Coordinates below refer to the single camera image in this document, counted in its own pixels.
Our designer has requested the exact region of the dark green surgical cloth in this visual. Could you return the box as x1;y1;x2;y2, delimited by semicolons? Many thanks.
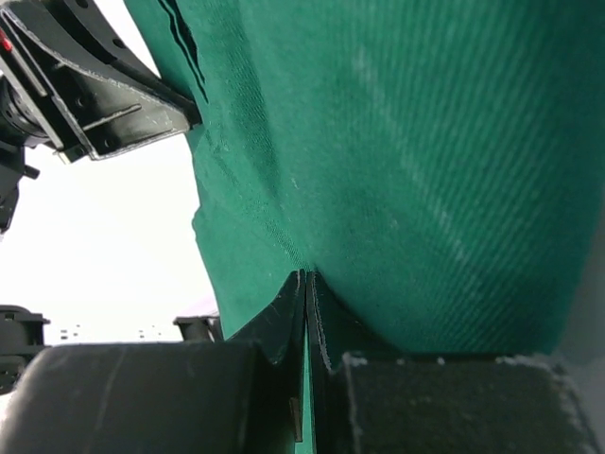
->
123;0;605;454

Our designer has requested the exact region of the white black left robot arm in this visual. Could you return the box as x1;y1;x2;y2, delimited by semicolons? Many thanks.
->
1;1;201;232

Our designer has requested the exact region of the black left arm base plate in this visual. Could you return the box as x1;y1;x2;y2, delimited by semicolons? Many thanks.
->
0;306;50;395

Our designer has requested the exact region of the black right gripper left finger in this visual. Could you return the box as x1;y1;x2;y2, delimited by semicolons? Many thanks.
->
1;271;306;453

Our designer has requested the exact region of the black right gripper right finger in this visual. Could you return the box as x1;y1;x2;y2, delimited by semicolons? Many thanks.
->
305;273;603;453

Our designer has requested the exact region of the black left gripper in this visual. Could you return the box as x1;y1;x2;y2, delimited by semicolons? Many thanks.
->
1;1;201;163

